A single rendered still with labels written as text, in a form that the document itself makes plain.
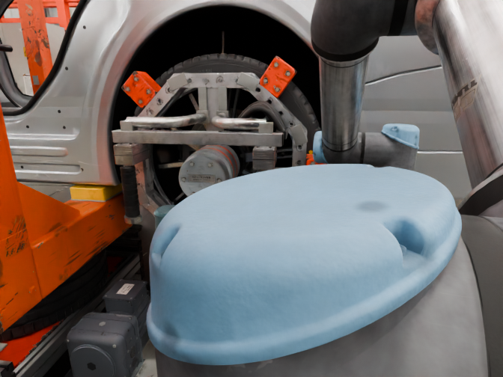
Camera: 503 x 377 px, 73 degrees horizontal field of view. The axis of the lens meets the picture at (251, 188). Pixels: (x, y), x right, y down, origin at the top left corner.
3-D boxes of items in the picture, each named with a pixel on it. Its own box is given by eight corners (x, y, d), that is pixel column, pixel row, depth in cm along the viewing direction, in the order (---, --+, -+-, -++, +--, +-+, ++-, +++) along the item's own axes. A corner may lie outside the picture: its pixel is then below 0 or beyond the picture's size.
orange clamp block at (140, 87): (166, 92, 105) (145, 71, 104) (156, 93, 98) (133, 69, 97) (153, 108, 107) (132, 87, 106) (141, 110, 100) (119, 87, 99)
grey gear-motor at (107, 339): (178, 336, 142) (173, 261, 132) (130, 433, 102) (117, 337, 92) (138, 331, 144) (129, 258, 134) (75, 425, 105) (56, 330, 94)
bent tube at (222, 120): (278, 125, 96) (278, 86, 93) (272, 135, 78) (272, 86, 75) (217, 124, 99) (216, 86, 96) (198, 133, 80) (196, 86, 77)
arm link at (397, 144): (366, 126, 71) (361, 176, 74) (425, 127, 68) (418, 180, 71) (364, 122, 78) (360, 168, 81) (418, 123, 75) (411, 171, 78)
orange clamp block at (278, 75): (278, 97, 101) (297, 71, 98) (277, 99, 94) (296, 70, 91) (260, 84, 101) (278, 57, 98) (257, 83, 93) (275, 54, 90)
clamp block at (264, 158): (277, 161, 86) (277, 141, 84) (274, 170, 77) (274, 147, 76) (257, 161, 87) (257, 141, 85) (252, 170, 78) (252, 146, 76)
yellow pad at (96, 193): (123, 191, 136) (122, 179, 134) (105, 202, 123) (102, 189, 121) (92, 189, 138) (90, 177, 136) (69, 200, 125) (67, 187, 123)
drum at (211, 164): (242, 184, 109) (241, 141, 105) (227, 206, 89) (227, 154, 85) (199, 182, 111) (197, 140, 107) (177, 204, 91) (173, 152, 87)
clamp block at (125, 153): (150, 158, 90) (148, 138, 89) (134, 165, 82) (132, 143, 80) (132, 157, 91) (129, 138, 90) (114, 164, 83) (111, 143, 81)
